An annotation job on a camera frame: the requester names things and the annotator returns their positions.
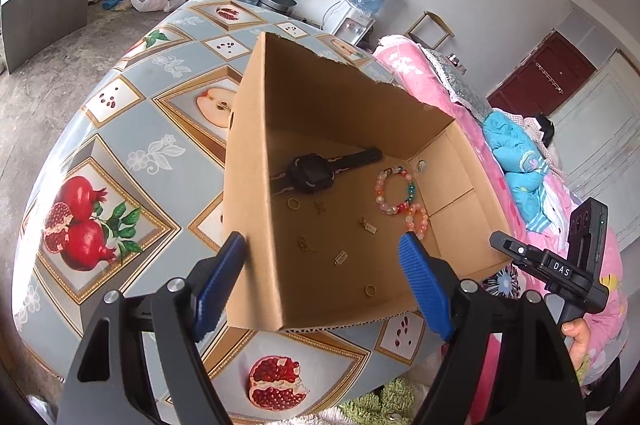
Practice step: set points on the brown cardboard box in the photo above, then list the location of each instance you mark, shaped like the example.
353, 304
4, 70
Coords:
250, 155

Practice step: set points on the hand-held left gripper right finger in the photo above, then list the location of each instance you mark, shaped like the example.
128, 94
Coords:
425, 285

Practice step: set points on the silver glitter cloth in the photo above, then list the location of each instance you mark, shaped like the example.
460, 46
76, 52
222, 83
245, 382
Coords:
460, 85

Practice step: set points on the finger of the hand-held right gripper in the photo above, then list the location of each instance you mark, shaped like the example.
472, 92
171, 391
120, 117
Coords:
507, 246

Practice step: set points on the fruit printed tablecloth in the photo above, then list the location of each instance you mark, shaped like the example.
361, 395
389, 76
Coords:
125, 185

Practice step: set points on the white wardrobe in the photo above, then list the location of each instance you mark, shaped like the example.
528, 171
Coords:
600, 130

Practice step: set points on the green fluffy garment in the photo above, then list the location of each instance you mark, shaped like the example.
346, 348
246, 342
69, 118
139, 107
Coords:
385, 400

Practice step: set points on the wristwatch with black case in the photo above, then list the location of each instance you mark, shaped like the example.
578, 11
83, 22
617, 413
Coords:
307, 172

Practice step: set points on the wooden chair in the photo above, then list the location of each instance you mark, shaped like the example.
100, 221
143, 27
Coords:
440, 21

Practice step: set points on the white water dispenser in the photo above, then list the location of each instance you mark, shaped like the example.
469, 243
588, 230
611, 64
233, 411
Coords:
352, 30

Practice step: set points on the dark round pot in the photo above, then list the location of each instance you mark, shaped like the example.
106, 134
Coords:
277, 2

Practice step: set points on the dark red door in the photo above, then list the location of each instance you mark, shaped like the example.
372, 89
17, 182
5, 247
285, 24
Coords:
550, 75

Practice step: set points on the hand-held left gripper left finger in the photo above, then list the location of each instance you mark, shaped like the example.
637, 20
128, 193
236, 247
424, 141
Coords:
220, 285

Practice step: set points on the black cloth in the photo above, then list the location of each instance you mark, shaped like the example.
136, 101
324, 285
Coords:
544, 127

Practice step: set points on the grey cabinet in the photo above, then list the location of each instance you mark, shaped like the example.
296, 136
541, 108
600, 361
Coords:
45, 15

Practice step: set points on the silver bar charm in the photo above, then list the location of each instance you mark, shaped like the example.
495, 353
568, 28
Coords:
340, 257

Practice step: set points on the pink floral blanket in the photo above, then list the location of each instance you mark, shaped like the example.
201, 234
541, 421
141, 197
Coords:
465, 130

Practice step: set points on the blue clothing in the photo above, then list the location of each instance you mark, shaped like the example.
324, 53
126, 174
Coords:
515, 140

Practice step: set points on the person's right hand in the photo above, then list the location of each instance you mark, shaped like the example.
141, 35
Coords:
580, 340

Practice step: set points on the blue slippers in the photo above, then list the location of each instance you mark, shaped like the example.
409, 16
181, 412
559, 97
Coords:
115, 1

